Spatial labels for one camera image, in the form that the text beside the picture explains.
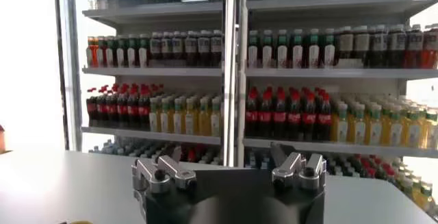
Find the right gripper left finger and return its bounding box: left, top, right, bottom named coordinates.
left=131, top=142, right=198, bottom=195

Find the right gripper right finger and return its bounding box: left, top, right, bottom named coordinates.
left=270, top=142, right=328, bottom=192

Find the cola bottle red cap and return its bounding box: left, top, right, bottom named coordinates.
left=117, top=86, right=129, bottom=129
left=272, top=89, right=288, bottom=139
left=138, top=84, right=152, bottom=131
left=301, top=90, right=318, bottom=140
left=96, top=87, right=108, bottom=128
left=244, top=88, right=259, bottom=138
left=106, top=86, right=119, bottom=129
left=127, top=85, right=140, bottom=130
left=287, top=90, right=302, bottom=140
left=86, top=88, right=99, bottom=127
left=259, top=88, right=274, bottom=138

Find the yellow juice bottle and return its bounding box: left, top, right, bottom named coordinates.
left=172, top=97, right=186, bottom=135
left=210, top=97, right=224, bottom=137
left=331, top=103, right=350, bottom=143
left=382, top=105, right=403, bottom=147
left=422, top=108, right=438, bottom=149
left=348, top=103, right=367, bottom=144
left=149, top=97, right=162, bottom=133
left=185, top=97, right=199, bottom=136
left=159, top=97, right=173, bottom=134
left=198, top=97, right=211, bottom=136
left=365, top=104, right=383, bottom=146
left=402, top=107, right=422, bottom=149

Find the grey metal shelf unit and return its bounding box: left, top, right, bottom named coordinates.
left=237, top=0, right=438, bottom=219
left=81, top=0, right=237, bottom=168

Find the dark bottle grey square label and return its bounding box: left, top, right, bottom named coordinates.
left=160, top=32, right=173, bottom=68
left=149, top=32, right=162, bottom=68
left=197, top=30, right=211, bottom=68
left=210, top=29, right=224, bottom=68
left=184, top=30, right=199, bottom=68
left=370, top=25, right=389, bottom=69
left=387, top=24, right=407, bottom=69
left=172, top=31, right=186, bottom=68

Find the dark bottle beige label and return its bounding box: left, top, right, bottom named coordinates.
left=337, top=25, right=355, bottom=69
left=353, top=25, right=371, bottom=69

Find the amber tea bottle white label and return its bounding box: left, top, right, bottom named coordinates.
left=86, top=36, right=99, bottom=69

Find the red drink bottle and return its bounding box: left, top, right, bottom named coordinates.
left=422, top=23, right=438, bottom=70
left=407, top=24, right=424, bottom=69

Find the grey slanted frame pole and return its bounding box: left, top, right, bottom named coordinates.
left=53, top=0, right=83, bottom=153

